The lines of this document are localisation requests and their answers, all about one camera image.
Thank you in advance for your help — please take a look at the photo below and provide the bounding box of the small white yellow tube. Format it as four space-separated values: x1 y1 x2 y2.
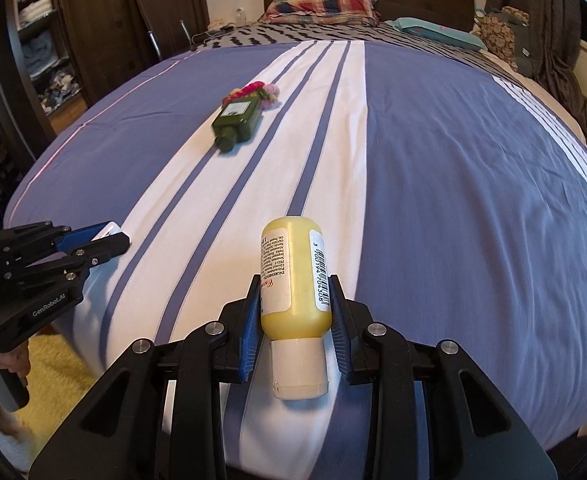
92 221 122 240

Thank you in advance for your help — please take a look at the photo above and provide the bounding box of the yellow lotion bottle white cap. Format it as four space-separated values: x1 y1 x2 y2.
260 216 333 401

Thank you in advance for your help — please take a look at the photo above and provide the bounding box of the person left hand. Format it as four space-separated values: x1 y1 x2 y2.
0 339 32 386

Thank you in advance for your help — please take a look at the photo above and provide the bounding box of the yellow fluffy rug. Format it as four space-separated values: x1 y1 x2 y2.
18 335 96 440

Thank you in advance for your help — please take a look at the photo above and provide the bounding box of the blue white striped bed cover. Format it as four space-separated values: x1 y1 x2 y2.
5 40 587 448

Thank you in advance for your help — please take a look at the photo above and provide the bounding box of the green rectangular bottle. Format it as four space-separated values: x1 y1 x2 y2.
212 96 262 153

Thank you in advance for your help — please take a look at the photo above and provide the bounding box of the brown wooden wardrobe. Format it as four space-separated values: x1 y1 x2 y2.
0 0 212 137

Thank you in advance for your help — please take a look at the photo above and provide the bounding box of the black white patterned blanket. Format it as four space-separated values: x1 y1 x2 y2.
199 23 521 84

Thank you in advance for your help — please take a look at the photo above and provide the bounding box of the teal pillow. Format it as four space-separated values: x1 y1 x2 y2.
387 18 487 52

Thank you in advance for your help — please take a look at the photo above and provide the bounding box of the red blue plaid pillow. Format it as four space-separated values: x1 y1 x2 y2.
258 0 379 26

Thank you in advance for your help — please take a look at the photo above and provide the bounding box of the brown patterned cushion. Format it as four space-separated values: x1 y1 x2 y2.
475 6 532 76

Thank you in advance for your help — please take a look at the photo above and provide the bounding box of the dark brown hanging cloth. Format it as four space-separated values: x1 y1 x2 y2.
485 0 587 143

